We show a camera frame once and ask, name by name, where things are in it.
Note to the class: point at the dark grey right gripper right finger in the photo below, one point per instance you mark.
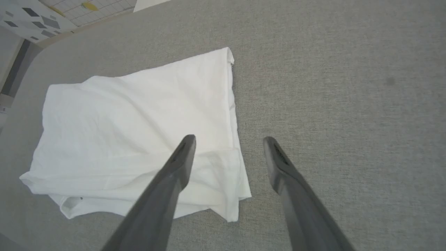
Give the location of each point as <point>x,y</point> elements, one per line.
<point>303,216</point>

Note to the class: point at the white panel with grey squares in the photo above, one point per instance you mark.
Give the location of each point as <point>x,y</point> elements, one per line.
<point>31,21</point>

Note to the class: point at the white long sleeve shirt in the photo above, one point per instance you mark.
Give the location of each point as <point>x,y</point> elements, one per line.
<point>122,115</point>

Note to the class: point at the lemon print partition screen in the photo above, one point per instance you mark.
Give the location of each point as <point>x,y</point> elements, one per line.
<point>101,10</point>

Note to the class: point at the white box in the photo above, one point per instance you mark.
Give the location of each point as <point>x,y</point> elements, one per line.
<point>148,3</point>

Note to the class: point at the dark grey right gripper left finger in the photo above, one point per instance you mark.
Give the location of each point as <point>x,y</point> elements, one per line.
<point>156,209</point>

